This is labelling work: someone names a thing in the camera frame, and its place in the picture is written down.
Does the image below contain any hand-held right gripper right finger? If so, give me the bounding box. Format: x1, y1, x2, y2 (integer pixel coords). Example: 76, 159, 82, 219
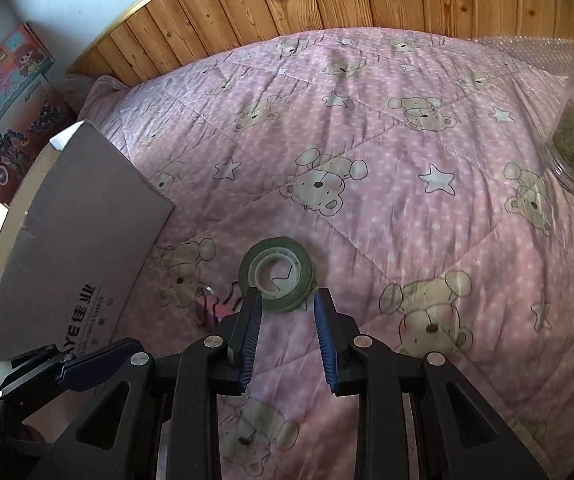
314, 287, 550, 480

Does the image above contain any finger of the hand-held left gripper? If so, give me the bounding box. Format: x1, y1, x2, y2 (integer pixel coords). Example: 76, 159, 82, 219
0, 338, 144, 401

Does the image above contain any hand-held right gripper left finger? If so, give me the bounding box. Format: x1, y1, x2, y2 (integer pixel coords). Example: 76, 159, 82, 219
27, 287, 264, 480

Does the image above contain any pink binder clip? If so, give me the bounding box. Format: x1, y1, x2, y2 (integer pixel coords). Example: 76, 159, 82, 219
194, 282, 243, 328

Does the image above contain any green tape roll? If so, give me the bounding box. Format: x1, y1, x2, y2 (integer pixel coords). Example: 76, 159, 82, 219
239, 236, 315, 315

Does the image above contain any white cardboard box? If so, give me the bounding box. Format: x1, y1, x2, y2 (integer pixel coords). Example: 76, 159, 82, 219
0, 119, 175, 366

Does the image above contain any pink bear print blanket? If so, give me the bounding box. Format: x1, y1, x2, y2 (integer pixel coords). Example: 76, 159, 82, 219
27, 27, 574, 480

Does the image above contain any dark toy box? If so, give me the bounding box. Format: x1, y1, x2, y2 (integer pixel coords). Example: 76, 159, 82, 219
0, 77, 80, 206

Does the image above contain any pale pink cloth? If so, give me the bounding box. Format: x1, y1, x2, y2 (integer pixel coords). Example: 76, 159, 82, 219
64, 75, 122, 111

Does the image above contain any colourful toy box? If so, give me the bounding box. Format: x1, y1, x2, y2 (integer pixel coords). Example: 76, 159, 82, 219
0, 22, 55, 156

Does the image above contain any clear bubble wrap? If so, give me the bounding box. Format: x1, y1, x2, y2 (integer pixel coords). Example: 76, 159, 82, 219
472, 35, 574, 81

